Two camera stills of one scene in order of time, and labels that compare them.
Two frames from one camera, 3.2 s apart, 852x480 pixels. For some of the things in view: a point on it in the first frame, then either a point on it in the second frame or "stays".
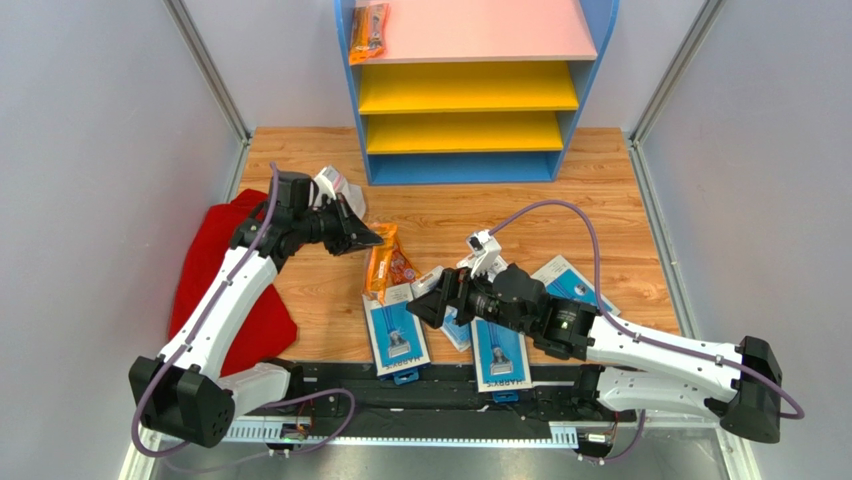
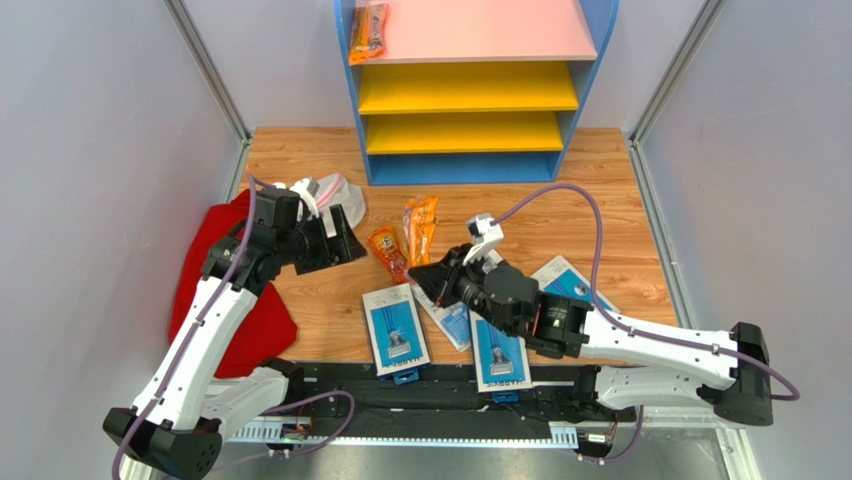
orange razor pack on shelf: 367,39 stays
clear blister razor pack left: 458,334 stays
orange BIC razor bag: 401,270 stays
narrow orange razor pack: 378,259 to 419,215
